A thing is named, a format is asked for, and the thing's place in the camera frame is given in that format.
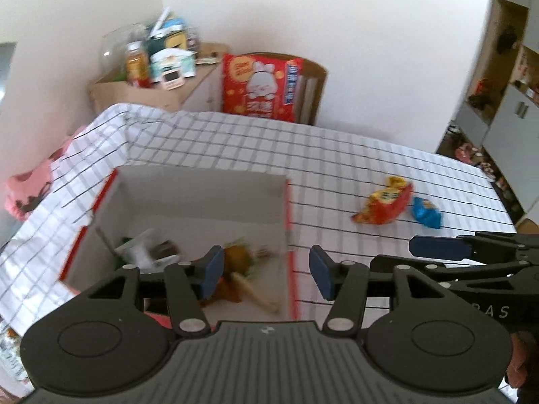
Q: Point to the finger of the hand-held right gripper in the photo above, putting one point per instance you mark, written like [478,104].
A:
[433,247]
[421,263]

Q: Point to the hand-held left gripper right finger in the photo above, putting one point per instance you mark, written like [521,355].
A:
[322,275]

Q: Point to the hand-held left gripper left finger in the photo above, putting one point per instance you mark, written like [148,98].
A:
[212,273]

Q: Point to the copper foil snack packet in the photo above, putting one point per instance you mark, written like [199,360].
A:
[236,269]

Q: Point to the blue snack packet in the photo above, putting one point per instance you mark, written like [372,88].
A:
[426,213]

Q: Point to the white snack packet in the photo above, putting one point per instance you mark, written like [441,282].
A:
[145,250]

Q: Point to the red cardboard box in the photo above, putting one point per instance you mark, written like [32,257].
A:
[189,202]

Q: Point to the person's right hand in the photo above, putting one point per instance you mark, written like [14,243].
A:
[518,362]

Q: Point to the red snack packet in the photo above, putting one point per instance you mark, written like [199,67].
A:
[385,208]

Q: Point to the yellow snack packet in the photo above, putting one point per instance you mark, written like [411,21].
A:
[395,182]

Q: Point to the shelf cabinet with white doors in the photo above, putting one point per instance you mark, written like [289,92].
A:
[505,92]

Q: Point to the cardboard box with clutter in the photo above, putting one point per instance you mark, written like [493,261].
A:
[168,99]

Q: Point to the wooden chair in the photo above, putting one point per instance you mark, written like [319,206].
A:
[313,92]

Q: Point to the red rabbit print bag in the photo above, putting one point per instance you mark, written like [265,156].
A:
[261,88]

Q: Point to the white kitchen timer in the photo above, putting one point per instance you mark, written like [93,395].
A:
[172,81]

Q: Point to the pink cloth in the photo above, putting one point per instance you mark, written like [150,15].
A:
[29,185]

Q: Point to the white and green box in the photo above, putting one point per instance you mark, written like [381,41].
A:
[172,61]

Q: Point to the orange drink bottle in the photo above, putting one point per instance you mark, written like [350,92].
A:
[138,65]

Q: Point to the glass jar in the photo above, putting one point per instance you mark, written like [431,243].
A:
[116,50]

